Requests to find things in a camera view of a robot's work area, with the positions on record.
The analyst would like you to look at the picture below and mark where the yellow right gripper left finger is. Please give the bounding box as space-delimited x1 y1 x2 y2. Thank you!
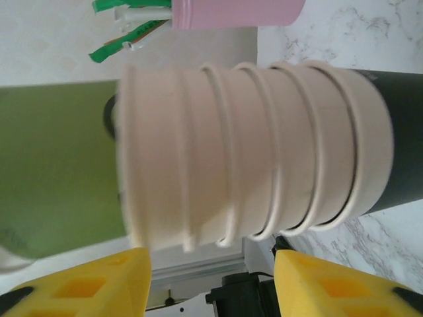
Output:
0 246 153 317

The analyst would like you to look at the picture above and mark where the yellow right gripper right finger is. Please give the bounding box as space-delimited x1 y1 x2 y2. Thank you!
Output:
274 249 423 317

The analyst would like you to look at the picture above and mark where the green paper coffee cup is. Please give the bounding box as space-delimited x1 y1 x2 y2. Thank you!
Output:
0 80 130 275

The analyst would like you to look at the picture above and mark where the cream and black paper cup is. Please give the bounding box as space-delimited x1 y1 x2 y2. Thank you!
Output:
117 64 190 255
307 59 423 232
270 61 360 237
180 65 234 254
235 61 320 241
200 63 277 248

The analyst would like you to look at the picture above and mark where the pink straw holder cup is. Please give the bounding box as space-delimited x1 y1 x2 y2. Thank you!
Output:
171 0 307 30

